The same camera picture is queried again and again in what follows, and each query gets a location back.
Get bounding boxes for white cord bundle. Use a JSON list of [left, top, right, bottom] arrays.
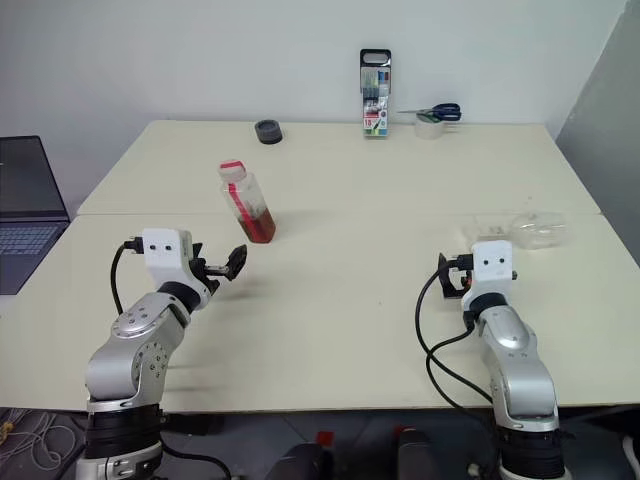
[[0, 407, 77, 472]]

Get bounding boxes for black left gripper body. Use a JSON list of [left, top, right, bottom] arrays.
[[189, 258, 230, 294]]

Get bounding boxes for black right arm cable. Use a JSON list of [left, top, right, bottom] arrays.
[[416, 253, 501, 416]]

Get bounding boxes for black torso cable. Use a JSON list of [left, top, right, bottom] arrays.
[[159, 439, 234, 480]]

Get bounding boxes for white red bottle cap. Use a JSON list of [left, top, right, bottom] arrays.
[[217, 159, 248, 183]]

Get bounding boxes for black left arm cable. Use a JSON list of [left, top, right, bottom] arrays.
[[110, 238, 147, 316]]

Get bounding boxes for blue handled scissors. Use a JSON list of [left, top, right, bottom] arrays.
[[397, 102, 462, 123]]

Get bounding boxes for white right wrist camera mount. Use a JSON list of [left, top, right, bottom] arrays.
[[461, 240, 517, 312]]

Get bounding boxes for black round tape roll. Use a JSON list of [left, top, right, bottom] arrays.
[[253, 118, 286, 147]]

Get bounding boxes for clear plastic bottle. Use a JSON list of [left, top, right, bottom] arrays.
[[218, 169, 278, 245]]

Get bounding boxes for marker pen pack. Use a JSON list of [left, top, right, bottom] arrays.
[[358, 48, 393, 141]]

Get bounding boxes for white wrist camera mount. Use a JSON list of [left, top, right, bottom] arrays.
[[141, 228, 212, 312], [461, 240, 517, 312]]

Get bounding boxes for clear tape roll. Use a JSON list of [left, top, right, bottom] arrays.
[[413, 111, 449, 141]]

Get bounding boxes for dark rounded shape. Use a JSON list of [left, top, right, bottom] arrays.
[[396, 427, 442, 480], [276, 441, 335, 480]]

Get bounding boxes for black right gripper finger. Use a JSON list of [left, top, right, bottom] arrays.
[[438, 252, 464, 302]]

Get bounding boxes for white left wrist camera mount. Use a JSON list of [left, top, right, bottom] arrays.
[[141, 228, 212, 312]]

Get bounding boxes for dark grey laptop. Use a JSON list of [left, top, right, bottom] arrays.
[[0, 135, 72, 297]]

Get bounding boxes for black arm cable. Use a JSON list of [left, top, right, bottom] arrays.
[[416, 253, 501, 416], [110, 238, 147, 316]]

